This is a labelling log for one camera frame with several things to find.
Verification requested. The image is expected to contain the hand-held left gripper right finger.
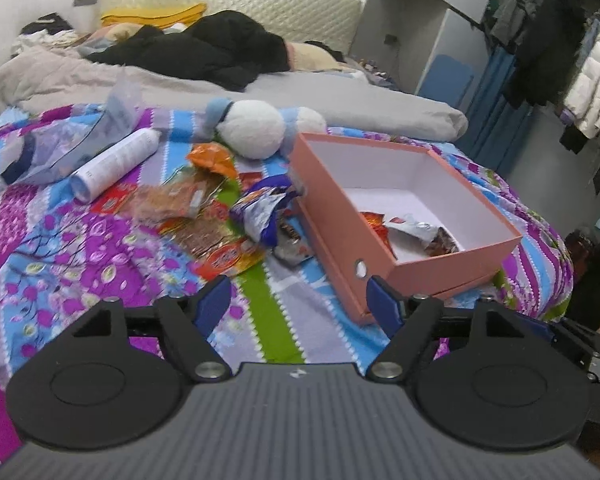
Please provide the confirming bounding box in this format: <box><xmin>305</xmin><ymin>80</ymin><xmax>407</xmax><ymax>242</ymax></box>
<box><xmin>366</xmin><ymin>275</ymin><xmax>527</xmax><ymax>384</ymax></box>

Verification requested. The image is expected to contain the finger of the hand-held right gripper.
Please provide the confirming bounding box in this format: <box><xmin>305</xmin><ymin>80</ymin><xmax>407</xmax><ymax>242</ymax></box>
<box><xmin>527</xmin><ymin>316</ymin><xmax>600</xmax><ymax>378</ymax></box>
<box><xmin>555</xmin><ymin>319</ymin><xmax>600</xmax><ymax>359</ymax></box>

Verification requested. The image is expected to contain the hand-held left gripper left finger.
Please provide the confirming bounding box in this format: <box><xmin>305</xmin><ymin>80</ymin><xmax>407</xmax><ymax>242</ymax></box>
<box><xmin>72</xmin><ymin>275</ymin><xmax>233</xmax><ymax>384</ymax></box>

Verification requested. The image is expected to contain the pink cardboard box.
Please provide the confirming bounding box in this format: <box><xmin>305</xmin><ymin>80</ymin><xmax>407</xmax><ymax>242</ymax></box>
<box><xmin>289</xmin><ymin>132</ymin><xmax>524</xmax><ymax>326</ymax></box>

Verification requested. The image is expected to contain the clear bag of yellow snacks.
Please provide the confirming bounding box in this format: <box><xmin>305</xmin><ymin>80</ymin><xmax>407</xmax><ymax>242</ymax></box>
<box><xmin>127</xmin><ymin>172</ymin><xmax>221</xmax><ymax>222</ymax></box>

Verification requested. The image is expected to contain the clear packet of brown snacks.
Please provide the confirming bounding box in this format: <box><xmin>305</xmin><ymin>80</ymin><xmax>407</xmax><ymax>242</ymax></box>
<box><xmin>159</xmin><ymin>209</ymin><xmax>242</xmax><ymax>257</ymax></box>

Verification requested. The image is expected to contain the red crinkled snack packet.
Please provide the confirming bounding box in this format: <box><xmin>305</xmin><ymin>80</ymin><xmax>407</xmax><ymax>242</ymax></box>
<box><xmin>361</xmin><ymin>211</ymin><xmax>396</xmax><ymax>261</ymax></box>

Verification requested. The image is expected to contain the silver snack packet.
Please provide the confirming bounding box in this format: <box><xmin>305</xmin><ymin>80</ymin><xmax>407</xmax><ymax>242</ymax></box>
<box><xmin>387</xmin><ymin>215</ymin><xmax>461</xmax><ymax>259</ymax></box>

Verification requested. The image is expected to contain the small dark snack packet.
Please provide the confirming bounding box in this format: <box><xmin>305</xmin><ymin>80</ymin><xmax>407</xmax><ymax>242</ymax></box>
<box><xmin>272</xmin><ymin>212</ymin><xmax>315</xmax><ymax>267</ymax></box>

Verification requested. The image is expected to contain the purple snack packet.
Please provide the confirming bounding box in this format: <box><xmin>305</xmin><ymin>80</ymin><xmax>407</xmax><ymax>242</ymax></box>
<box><xmin>230</xmin><ymin>172</ymin><xmax>306</xmax><ymax>249</ymax></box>

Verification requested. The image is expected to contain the floral purple bed blanket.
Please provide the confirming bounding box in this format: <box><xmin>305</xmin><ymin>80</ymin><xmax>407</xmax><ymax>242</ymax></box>
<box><xmin>0</xmin><ymin>102</ymin><xmax>574</xmax><ymax>461</ymax></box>

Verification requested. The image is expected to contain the red yellow snack packet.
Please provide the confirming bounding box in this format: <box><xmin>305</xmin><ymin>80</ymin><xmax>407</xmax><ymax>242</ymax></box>
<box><xmin>90</xmin><ymin>182</ymin><xmax>141</xmax><ymax>216</ymax></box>

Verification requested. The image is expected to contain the white cylindrical tube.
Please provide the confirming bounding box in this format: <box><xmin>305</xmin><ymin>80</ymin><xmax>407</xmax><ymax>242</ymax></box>
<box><xmin>70</xmin><ymin>127</ymin><xmax>162</xmax><ymax>205</ymax></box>

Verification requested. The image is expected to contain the white plush toy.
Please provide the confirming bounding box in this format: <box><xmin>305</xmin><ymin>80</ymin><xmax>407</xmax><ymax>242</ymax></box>
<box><xmin>202</xmin><ymin>97</ymin><xmax>328</xmax><ymax>161</ymax></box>

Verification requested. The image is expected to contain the grey quilt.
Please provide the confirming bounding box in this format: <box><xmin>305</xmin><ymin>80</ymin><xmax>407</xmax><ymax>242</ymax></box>
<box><xmin>0</xmin><ymin>45</ymin><xmax>469</xmax><ymax>142</ymax></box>

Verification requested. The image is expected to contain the blue curtain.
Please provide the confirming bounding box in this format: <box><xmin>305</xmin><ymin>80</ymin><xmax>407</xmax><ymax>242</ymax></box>
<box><xmin>462</xmin><ymin>47</ymin><xmax>534</xmax><ymax>179</ymax></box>

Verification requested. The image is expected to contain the clear plastic bag blue print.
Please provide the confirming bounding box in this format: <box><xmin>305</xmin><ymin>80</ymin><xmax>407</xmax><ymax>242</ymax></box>
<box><xmin>0</xmin><ymin>72</ymin><xmax>146</xmax><ymax>186</ymax></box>

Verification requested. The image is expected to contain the black clothing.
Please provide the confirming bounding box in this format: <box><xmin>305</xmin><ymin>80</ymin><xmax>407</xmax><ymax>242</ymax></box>
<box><xmin>87</xmin><ymin>10</ymin><xmax>291</xmax><ymax>92</ymax></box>

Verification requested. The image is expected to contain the hanging white jacket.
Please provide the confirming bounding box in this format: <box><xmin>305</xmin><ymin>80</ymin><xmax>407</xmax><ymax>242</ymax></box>
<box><xmin>562</xmin><ymin>10</ymin><xmax>600</xmax><ymax>139</ymax></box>

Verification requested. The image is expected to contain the beige pillow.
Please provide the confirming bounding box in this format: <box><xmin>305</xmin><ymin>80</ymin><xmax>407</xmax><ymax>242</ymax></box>
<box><xmin>285</xmin><ymin>40</ymin><xmax>352</xmax><ymax>72</ymax></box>

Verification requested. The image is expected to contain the hanging black jacket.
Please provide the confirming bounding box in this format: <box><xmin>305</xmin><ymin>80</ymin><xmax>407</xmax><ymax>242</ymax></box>
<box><xmin>502</xmin><ymin>0</ymin><xmax>589</xmax><ymax>109</ymax></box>

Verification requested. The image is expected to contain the grey white cabinet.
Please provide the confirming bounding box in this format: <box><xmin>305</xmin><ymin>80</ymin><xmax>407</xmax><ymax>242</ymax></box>
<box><xmin>350</xmin><ymin>0</ymin><xmax>501</xmax><ymax>97</ymax></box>

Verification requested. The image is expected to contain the yellow blanket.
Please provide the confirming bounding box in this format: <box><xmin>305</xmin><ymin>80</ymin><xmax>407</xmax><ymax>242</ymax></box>
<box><xmin>100</xmin><ymin>4</ymin><xmax>208</xmax><ymax>29</ymax></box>

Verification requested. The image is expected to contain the pile of clothes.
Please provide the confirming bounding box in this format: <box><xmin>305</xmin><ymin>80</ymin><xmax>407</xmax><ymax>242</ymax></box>
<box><xmin>10</xmin><ymin>12</ymin><xmax>88</xmax><ymax>59</ymax></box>

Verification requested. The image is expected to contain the hanging grey striped garment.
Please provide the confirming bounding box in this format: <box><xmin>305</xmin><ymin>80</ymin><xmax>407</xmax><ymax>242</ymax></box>
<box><xmin>490</xmin><ymin>0</ymin><xmax>544</xmax><ymax>54</ymax></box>

